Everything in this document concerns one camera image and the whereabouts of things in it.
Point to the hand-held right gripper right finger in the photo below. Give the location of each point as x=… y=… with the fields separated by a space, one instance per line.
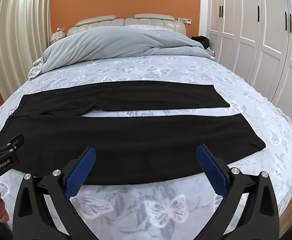
x=211 y=170

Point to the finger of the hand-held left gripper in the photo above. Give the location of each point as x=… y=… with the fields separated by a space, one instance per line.
x=13 y=141

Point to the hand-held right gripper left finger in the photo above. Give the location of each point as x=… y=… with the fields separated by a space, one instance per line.
x=81 y=171

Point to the black pants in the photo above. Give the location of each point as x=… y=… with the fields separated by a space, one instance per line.
x=135 y=135

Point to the beige curtain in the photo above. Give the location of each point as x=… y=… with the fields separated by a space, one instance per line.
x=20 y=30

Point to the bed with butterfly print sheet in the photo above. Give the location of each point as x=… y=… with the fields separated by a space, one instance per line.
x=166 y=67

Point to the white flower decoration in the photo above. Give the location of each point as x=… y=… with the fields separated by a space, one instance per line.
x=57 y=37

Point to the black bag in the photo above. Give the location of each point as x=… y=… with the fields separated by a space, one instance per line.
x=201 y=41

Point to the grey duvet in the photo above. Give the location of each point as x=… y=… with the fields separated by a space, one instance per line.
x=110 y=45

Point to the white wardrobe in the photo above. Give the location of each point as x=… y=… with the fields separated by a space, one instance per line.
x=256 y=35

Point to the white wall switch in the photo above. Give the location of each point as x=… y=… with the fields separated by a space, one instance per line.
x=185 y=20
x=60 y=28

